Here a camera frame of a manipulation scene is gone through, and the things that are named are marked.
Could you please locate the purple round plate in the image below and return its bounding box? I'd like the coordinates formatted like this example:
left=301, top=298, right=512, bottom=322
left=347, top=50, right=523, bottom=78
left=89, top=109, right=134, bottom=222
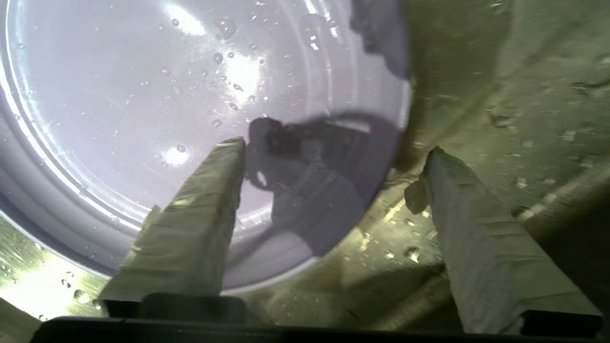
left=0, top=0, right=413, bottom=294

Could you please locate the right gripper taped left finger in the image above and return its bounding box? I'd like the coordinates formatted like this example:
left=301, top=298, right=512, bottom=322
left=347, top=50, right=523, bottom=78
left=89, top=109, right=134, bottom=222
left=99, top=137, right=246, bottom=304

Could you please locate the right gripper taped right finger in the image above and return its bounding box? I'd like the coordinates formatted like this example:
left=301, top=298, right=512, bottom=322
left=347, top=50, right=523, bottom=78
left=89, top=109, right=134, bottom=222
left=404, top=146, right=602, bottom=335

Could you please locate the stainless steel sink basin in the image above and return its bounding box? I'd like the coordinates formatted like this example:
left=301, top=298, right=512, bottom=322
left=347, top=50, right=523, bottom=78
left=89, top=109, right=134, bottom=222
left=0, top=0, right=610, bottom=334

